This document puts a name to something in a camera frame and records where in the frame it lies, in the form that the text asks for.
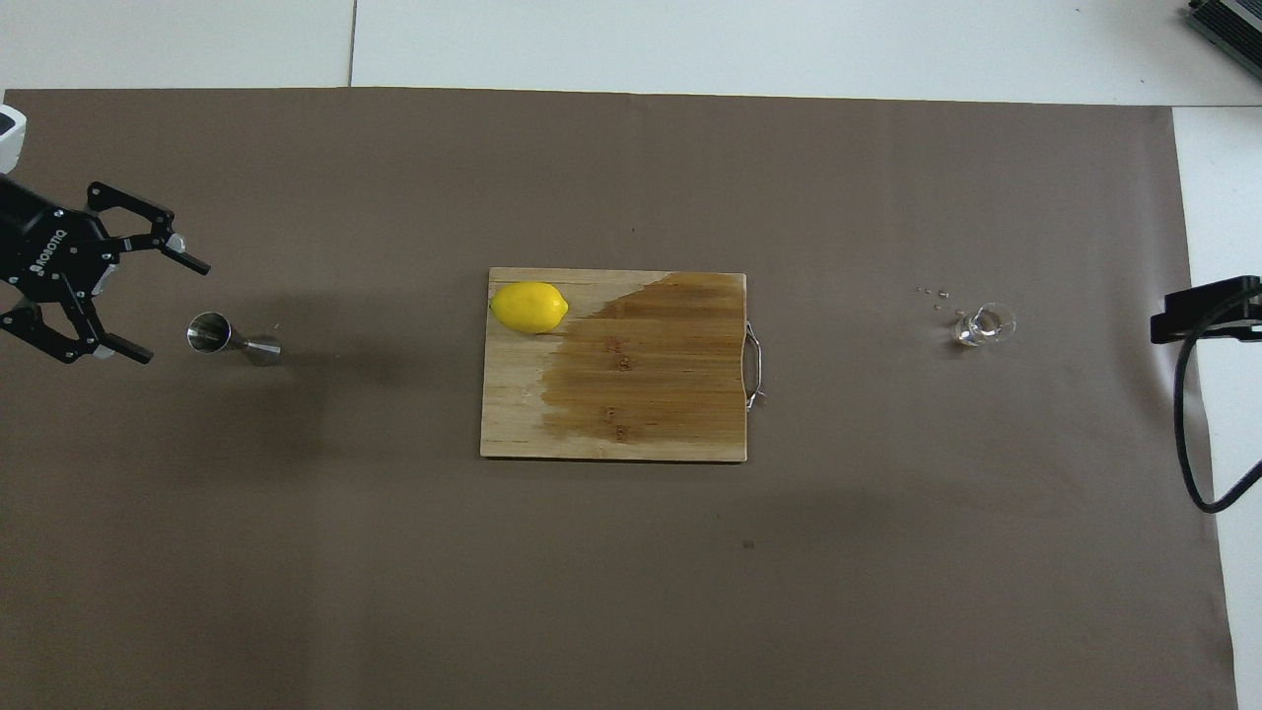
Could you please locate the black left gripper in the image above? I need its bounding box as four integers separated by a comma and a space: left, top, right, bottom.
0, 176, 212, 366

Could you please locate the steel double jigger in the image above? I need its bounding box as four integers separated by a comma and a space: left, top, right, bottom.
186, 311, 284, 368

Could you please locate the small clear glass cup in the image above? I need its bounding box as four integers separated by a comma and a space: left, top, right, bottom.
950, 302, 1017, 348

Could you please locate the dark device top corner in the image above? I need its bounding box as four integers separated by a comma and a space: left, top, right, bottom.
1186, 0, 1262, 55

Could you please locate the yellow lemon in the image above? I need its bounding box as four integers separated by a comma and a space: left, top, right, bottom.
490, 281, 571, 334

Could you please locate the wooden cutting board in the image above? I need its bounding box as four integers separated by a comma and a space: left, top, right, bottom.
480, 267, 765, 464

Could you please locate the brown table mat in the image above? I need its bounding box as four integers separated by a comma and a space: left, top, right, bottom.
0, 87, 1239, 710

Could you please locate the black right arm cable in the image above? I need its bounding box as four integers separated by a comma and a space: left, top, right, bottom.
1173, 294, 1262, 515

